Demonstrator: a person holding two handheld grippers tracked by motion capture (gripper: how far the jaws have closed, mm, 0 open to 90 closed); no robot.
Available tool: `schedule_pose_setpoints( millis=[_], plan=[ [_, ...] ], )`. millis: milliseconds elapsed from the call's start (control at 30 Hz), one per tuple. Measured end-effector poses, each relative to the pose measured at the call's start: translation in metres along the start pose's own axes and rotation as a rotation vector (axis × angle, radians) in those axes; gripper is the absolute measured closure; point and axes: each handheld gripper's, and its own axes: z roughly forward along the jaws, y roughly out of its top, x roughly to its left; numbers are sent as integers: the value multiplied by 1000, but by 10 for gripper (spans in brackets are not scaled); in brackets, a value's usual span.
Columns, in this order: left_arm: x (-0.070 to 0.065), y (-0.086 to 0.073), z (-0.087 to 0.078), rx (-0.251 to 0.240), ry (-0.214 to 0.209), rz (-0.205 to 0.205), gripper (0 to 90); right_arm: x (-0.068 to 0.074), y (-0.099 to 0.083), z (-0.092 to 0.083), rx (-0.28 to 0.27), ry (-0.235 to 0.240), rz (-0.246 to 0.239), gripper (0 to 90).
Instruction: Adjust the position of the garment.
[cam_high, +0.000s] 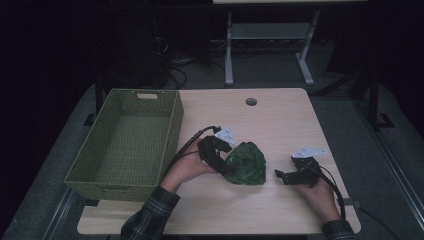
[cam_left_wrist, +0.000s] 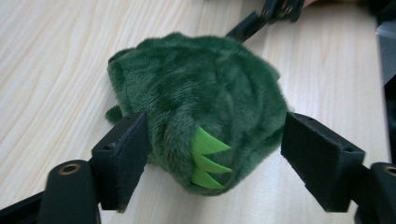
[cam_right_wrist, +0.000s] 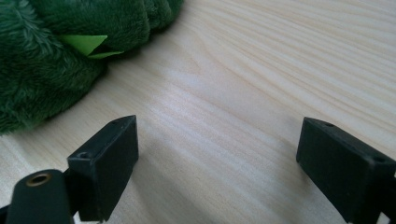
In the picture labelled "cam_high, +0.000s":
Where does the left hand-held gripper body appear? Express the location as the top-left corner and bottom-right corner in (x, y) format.
(197, 125), (237, 165)

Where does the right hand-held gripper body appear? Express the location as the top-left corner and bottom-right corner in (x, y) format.
(291, 146), (328, 188)

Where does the green plush dinosaur garment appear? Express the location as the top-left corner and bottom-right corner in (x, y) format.
(223, 141), (268, 186)

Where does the green woven basket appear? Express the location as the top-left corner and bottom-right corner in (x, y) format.
(63, 88), (185, 203)

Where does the person's right hand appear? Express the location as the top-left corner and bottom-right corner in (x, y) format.
(293, 177), (343, 224)

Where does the person's left hand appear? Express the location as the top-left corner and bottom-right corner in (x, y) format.
(159, 149), (220, 194)

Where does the grey tape strip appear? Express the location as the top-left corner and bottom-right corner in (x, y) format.
(343, 197), (362, 208)

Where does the black stand with foot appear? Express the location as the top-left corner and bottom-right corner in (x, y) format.
(366, 63), (396, 132)
(83, 71), (105, 127)

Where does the grey metal stand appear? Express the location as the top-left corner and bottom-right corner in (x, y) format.
(224, 9), (322, 87)

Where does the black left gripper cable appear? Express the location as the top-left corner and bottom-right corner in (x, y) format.
(163, 125), (222, 178)

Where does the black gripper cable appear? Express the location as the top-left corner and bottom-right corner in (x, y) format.
(313, 164), (347, 221)
(163, 125), (222, 178)

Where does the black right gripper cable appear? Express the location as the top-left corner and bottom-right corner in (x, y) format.
(313, 164), (347, 221)

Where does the thin black floor cable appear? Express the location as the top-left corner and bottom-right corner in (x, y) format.
(358, 206), (401, 240)

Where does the metal floor rail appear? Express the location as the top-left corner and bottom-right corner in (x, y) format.
(353, 99), (424, 231)
(41, 187), (79, 240)

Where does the bundle of black floor cables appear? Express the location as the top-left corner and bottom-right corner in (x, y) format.
(151, 34), (228, 90)

